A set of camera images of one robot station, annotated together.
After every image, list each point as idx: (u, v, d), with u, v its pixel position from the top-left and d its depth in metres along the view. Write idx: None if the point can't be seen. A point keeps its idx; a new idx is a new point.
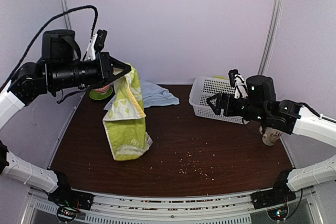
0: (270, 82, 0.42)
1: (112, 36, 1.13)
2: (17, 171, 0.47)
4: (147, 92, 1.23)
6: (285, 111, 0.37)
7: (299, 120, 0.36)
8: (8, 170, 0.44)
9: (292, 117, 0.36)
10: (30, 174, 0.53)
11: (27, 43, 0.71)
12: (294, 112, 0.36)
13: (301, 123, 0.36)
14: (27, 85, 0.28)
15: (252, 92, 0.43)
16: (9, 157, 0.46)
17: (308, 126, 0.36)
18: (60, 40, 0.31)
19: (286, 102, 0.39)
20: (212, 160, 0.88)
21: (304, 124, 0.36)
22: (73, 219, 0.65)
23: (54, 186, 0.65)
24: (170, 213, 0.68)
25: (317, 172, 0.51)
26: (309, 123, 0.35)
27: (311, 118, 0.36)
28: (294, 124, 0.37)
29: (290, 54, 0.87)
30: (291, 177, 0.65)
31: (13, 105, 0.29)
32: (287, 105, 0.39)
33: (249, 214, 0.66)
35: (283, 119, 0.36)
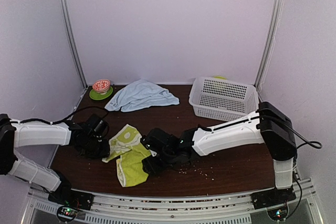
0: (157, 133, 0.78)
1: (112, 37, 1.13)
2: (23, 168, 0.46)
4: (147, 92, 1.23)
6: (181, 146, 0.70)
7: (197, 144, 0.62)
8: (17, 166, 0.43)
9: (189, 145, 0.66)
10: (36, 170, 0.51)
11: (26, 43, 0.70)
12: (189, 142, 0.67)
13: (199, 144, 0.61)
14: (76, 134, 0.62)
15: (151, 147, 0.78)
16: (18, 154, 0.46)
17: (205, 143, 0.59)
18: (104, 124, 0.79)
19: (184, 136, 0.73)
20: (212, 160, 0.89)
21: (202, 144, 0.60)
22: (73, 220, 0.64)
23: (58, 182, 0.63)
24: (170, 213, 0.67)
25: (276, 164, 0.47)
26: (204, 141, 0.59)
27: (205, 137, 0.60)
28: (199, 149, 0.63)
29: (291, 55, 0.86)
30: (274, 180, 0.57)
31: (62, 138, 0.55)
32: (185, 138, 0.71)
33: (249, 214, 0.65)
35: (185, 153, 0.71)
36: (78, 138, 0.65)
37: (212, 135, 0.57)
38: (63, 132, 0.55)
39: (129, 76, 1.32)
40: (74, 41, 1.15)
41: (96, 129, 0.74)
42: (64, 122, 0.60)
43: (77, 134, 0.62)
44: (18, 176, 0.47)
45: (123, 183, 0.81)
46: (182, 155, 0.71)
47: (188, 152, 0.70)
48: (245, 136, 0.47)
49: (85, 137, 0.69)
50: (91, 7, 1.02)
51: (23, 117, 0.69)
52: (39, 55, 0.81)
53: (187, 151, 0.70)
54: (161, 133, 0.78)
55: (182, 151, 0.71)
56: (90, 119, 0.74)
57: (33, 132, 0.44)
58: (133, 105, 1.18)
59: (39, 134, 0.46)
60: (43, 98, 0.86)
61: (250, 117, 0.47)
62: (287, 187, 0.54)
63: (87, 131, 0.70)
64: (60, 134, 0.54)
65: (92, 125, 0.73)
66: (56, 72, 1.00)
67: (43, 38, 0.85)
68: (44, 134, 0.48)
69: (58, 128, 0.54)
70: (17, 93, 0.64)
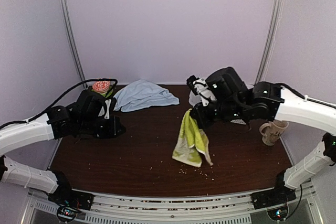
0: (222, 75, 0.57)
1: (112, 36, 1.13)
2: (16, 175, 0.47)
4: (147, 92, 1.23)
6: (264, 96, 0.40)
7: (283, 105, 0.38)
8: (8, 175, 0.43)
9: (275, 101, 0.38)
10: (29, 176, 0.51)
11: (27, 43, 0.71)
12: (275, 97, 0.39)
13: (282, 107, 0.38)
14: (63, 125, 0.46)
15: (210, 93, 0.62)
16: (7, 162, 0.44)
17: (292, 110, 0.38)
18: (98, 102, 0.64)
19: (266, 86, 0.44)
20: (212, 160, 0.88)
21: (288, 107, 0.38)
22: (73, 219, 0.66)
23: (55, 185, 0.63)
24: (170, 213, 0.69)
25: (309, 164, 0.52)
26: (293, 107, 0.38)
27: (296, 101, 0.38)
28: (277, 110, 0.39)
29: (291, 55, 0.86)
30: (286, 176, 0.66)
31: (46, 134, 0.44)
32: (268, 88, 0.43)
33: (249, 214, 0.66)
35: (263, 105, 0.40)
36: (67, 128, 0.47)
37: (306, 103, 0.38)
38: (42, 129, 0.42)
39: (129, 76, 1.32)
40: (74, 41, 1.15)
41: (88, 110, 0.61)
42: (45, 114, 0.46)
43: (63, 124, 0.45)
44: (11, 182, 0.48)
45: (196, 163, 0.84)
46: (259, 108, 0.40)
47: (270, 107, 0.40)
48: (332, 124, 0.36)
49: (75, 123, 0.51)
50: (91, 7, 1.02)
51: (23, 117, 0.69)
52: (39, 55, 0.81)
53: (268, 103, 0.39)
54: (234, 75, 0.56)
55: (260, 100, 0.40)
56: (80, 98, 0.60)
57: (3, 140, 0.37)
58: (133, 105, 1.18)
59: (10, 139, 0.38)
60: (44, 98, 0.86)
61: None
62: (295, 185, 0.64)
63: (77, 116, 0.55)
64: (39, 131, 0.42)
65: (81, 106, 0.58)
66: (55, 72, 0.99)
67: (43, 37, 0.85)
68: (19, 137, 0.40)
69: (33, 126, 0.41)
70: (16, 93, 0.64)
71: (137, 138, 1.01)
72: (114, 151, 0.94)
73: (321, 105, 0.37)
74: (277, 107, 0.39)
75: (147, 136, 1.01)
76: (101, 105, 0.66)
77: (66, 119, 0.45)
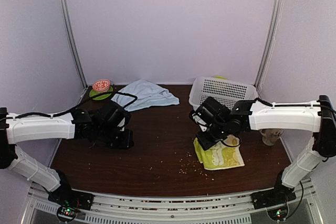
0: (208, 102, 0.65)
1: (112, 36, 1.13)
2: (23, 166, 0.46)
4: (147, 92, 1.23)
6: (236, 113, 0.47)
7: (252, 116, 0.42)
8: (16, 164, 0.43)
9: (244, 115, 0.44)
10: (35, 170, 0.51)
11: (26, 43, 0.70)
12: (245, 110, 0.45)
13: (254, 118, 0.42)
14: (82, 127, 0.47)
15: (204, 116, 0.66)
16: (18, 151, 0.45)
17: (263, 118, 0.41)
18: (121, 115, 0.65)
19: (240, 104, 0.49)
20: None
21: (258, 116, 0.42)
22: (73, 219, 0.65)
23: (57, 184, 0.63)
24: (170, 213, 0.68)
25: (302, 161, 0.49)
26: (261, 115, 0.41)
27: (263, 110, 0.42)
28: (250, 121, 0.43)
29: (291, 55, 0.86)
30: (283, 175, 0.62)
31: (66, 133, 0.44)
32: (241, 105, 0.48)
33: (249, 214, 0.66)
35: (237, 121, 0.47)
36: (86, 131, 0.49)
37: (273, 109, 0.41)
38: (64, 127, 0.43)
39: (129, 76, 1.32)
40: (74, 41, 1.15)
41: (111, 119, 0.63)
42: (69, 113, 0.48)
43: (84, 126, 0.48)
44: (18, 172, 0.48)
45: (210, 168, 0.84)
46: (234, 124, 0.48)
47: (242, 122, 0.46)
48: (306, 121, 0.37)
49: (95, 129, 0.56)
50: (91, 7, 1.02)
51: None
52: (38, 55, 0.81)
53: (241, 119, 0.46)
54: (213, 101, 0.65)
55: (234, 117, 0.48)
56: (103, 108, 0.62)
57: (24, 129, 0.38)
58: (133, 106, 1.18)
59: (31, 130, 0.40)
60: (43, 98, 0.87)
61: (314, 103, 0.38)
62: (291, 185, 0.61)
63: (98, 123, 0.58)
64: (60, 129, 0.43)
65: (105, 114, 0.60)
66: (56, 72, 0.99)
67: (43, 37, 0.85)
68: (40, 129, 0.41)
69: (58, 121, 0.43)
70: (16, 93, 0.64)
71: (137, 138, 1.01)
72: (114, 151, 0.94)
73: (290, 107, 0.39)
74: (248, 119, 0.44)
75: (147, 137, 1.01)
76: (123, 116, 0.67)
77: (86, 122, 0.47)
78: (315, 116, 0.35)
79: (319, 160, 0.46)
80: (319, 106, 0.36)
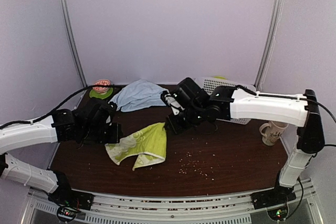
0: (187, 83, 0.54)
1: (112, 36, 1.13)
2: (16, 173, 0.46)
4: (147, 92, 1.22)
6: (216, 99, 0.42)
7: (234, 104, 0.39)
8: (8, 172, 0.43)
9: (226, 102, 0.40)
10: (30, 175, 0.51)
11: (26, 43, 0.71)
12: (227, 98, 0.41)
13: (236, 106, 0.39)
14: (65, 129, 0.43)
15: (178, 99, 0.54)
16: (8, 159, 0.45)
17: (246, 107, 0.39)
18: (104, 110, 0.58)
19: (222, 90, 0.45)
20: (212, 160, 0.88)
21: (241, 105, 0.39)
22: (73, 219, 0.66)
23: (54, 186, 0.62)
24: (170, 213, 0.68)
25: (292, 160, 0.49)
26: (244, 104, 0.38)
27: (247, 98, 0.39)
28: (230, 110, 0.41)
29: (291, 55, 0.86)
30: (279, 176, 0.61)
31: (50, 137, 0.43)
32: (221, 92, 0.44)
33: (249, 214, 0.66)
35: (216, 107, 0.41)
36: (71, 132, 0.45)
37: (257, 98, 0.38)
38: (45, 132, 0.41)
39: (129, 76, 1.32)
40: (74, 41, 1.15)
41: (95, 118, 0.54)
42: (50, 115, 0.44)
43: (67, 128, 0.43)
44: (12, 180, 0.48)
45: (163, 157, 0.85)
46: (212, 110, 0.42)
47: (221, 108, 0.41)
48: (290, 115, 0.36)
49: (80, 129, 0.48)
50: (90, 7, 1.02)
51: (23, 117, 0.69)
52: (38, 55, 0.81)
53: (220, 105, 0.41)
54: (192, 84, 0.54)
55: (213, 103, 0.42)
56: (86, 106, 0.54)
57: (7, 139, 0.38)
58: (133, 105, 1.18)
59: (15, 138, 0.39)
60: (43, 98, 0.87)
61: (300, 96, 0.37)
62: (290, 185, 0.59)
63: (82, 123, 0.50)
64: (42, 134, 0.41)
65: (88, 112, 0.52)
66: (55, 72, 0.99)
67: (43, 37, 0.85)
68: (23, 137, 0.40)
69: (37, 127, 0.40)
70: (16, 93, 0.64)
71: None
72: None
73: (275, 98, 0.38)
74: (229, 107, 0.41)
75: None
76: (106, 112, 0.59)
77: (70, 124, 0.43)
78: (302, 110, 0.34)
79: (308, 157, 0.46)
80: (306, 100, 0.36)
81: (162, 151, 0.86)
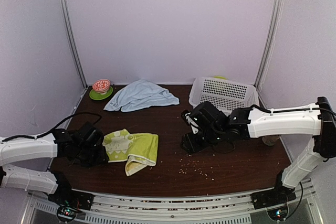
0: (206, 107, 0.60)
1: (112, 36, 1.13)
2: (15, 179, 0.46)
4: (147, 92, 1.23)
6: (235, 122, 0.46)
7: (251, 124, 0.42)
8: (7, 180, 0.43)
9: (243, 124, 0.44)
10: (28, 179, 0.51)
11: (27, 43, 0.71)
12: (244, 119, 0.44)
13: (253, 126, 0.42)
14: (63, 146, 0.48)
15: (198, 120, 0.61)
16: (5, 168, 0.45)
17: (262, 125, 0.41)
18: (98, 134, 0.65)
19: (238, 113, 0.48)
20: (212, 160, 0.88)
21: (256, 125, 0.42)
22: (73, 219, 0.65)
23: (54, 186, 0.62)
24: (170, 213, 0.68)
25: (303, 162, 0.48)
26: (260, 123, 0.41)
27: (261, 118, 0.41)
28: (249, 129, 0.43)
29: (291, 55, 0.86)
30: (283, 176, 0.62)
31: (50, 152, 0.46)
32: (238, 114, 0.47)
33: (249, 214, 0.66)
35: (235, 130, 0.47)
36: (67, 150, 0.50)
37: (272, 116, 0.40)
38: (49, 147, 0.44)
39: (129, 76, 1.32)
40: (74, 41, 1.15)
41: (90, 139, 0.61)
42: (51, 132, 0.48)
43: (66, 147, 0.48)
44: (13, 186, 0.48)
45: (154, 162, 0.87)
46: (233, 133, 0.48)
47: (241, 131, 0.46)
48: (306, 126, 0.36)
49: (76, 149, 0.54)
50: (91, 7, 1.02)
51: (23, 117, 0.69)
52: (38, 55, 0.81)
53: (239, 128, 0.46)
54: (211, 107, 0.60)
55: (233, 127, 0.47)
56: (83, 127, 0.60)
57: (12, 152, 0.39)
58: (133, 105, 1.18)
59: (20, 152, 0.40)
60: (44, 99, 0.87)
61: (312, 106, 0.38)
62: (292, 185, 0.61)
63: (79, 142, 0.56)
64: (45, 149, 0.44)
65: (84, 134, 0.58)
66: (56, 72, 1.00)
67: (43, 38, 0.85)
68: (27, 151, 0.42)
69: (41, 143, 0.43)
70: (16, 93, 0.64)
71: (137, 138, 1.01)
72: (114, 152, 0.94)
73: (288, 113, 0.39)
74: (247, 128, 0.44)
75: None
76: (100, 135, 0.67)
77: (67, 142, 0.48)
78: (315, 120, 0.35)
79: (319, 161, 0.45)
80: (319, 109, 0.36)
81: (154, 156, 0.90)
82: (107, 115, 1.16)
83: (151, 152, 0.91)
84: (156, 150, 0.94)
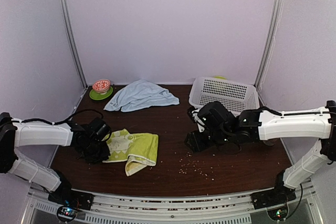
0: (216, 106, 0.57)
1: (111, 36, 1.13)
2: (24, 167, 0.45)
4: (147, 92, 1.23)
6: (245, 124, 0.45)
7: (261, 126, 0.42)
8: (16, 166, 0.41)
9: (253, 126, 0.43)
10: (36, 170, 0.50)
11: (27, 44, 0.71)
12: (254, 121, 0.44)
13: (263, 128, 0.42)
14: (76, 134, 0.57)
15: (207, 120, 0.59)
16: (17, 153, 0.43)
17: (272, 128, 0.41)
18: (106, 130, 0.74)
19: (248, 115, 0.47)
20: (211, 160, 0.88)
21: (267, 127, 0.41)
22: (73, 219, 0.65)
23: (58, 182, 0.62)
24: (170, 213, 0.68)
25: (307, 163, 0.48)
26: (270, 125, 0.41)
27: (273, 119, 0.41)
28: (259, 132, 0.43)
29: (291, 55, 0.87)
30: (285, 177, 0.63)
31: (63, 140, 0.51)
32: (248, 116, 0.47)
33: (249, 214, 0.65)
35: (245, 132, 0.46)
36: (79, 138, 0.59)
37: (283, 118, 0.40)
38: (64, 134, 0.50)
39: (129, 76, 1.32)
40: (74, 41, 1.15)
41: (99, 132, 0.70)
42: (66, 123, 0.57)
43: (80, 136, 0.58)
44: (19, 174, 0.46)
45: (154, 162, 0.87)
46: (243, 136, 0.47)
47: (251, 133, 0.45)
48: (316, 129, 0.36)
49: (87, 139, 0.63)
50: (90, 7, 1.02)
51: (23, 117, 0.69)
52: (38, 55, 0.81)
53: (250, 130, 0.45)
54: (220, 107, 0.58)
55: (243, 128, 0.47)
56: (93, 121, 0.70)
57: (39, 133, 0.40)
58: (133, 106, 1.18)
59: (44, 135, 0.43)
60: (44, 99, 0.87)
61: (323, 109, 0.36)
62: (294, 185, 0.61)
63: (89, 134, 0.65)
64: (61, 135, 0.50)
65: (94, 127, 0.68)
66: (56, 72, 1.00)
67: (43, 37, 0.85)
68: (49, 135, 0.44)
69: (60, 129, 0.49)
70: (17, 93, 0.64)
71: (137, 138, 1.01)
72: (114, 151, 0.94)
73: (299, 115, 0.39)
74: (256, 130, 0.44)
75: None
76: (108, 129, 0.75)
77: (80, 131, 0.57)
78: (326, 124, 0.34)
79: (324, 163, 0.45)
80: (329, 113, 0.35)
81: (155, 157, 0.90)
82: (107, 115, 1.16)
83: (153, 152, 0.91)
84: (156, 150, 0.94)
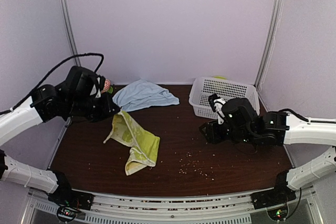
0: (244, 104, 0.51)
1: (111, 36, 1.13)
2: (17, 174, 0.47)
4: (147, 92, 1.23)
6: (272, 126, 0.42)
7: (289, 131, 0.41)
8: (8, 174, 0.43)
9: (281, 130, 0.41)
10: (30, 176, 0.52)
11: (27, 44, 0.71)
12: (282, 125, 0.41)
13: (291, 134, 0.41)
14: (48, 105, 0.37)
15: (232, 117, 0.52)
16: (8, 161, 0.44)
17: (298, 133, 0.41)
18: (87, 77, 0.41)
19: (272, 116, 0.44)
20: (212, 160, 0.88)
21: (294, 132, 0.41)
22: (73, 219, 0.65)
23: (55, 185, 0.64)
24: (170, 213, 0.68)
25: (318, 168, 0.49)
26: (297, 131, 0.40)
27: (300, 125, 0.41)
28: (284, 136, 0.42)
29: (290, 54, 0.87)
30: (291, 178, 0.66)
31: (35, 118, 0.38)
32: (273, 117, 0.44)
33: (249, 214, 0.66)
35: (271, 135, 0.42)
36: (53, 108, 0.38)
37: (310, 125, 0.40)
38: (28, 114, 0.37)
39: (129, 77, 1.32)
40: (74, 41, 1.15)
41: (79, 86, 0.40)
42: (31, 95, 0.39)
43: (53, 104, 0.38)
44: (13, 182, 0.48)
45: (155, 163, 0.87)
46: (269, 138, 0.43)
47: (277, 135, 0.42)
48: None
49: (67, 104, 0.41)
50: (91, 7, 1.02)
51: None
52: (39, 55, 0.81)
53: (275, 132, 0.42)
54: (248, 105, 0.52)
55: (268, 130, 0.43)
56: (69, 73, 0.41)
57: None
58: (133, 106, 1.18)
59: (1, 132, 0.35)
60: None
61: None
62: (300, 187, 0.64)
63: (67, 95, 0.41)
64: (27, 118, 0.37)
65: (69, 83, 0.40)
66: (56, 72, 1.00)
67: (43, 38, 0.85)
68: (10, 127, 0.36)
69: (17, 114, 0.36)
70: (16, 93, 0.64)
71: None
72: (113, 152, 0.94)
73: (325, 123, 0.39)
74: (283, 134, 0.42)
75: None
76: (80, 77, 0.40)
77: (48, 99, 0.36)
78: None
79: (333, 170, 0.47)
80: None
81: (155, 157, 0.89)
82: None
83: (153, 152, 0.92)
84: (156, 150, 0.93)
